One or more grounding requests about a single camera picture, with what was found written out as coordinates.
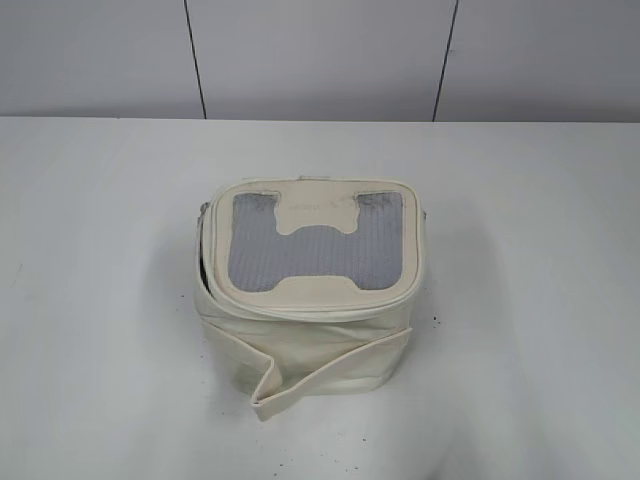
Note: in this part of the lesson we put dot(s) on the cream bag with mesh lid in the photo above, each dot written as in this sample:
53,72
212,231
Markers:
307,286

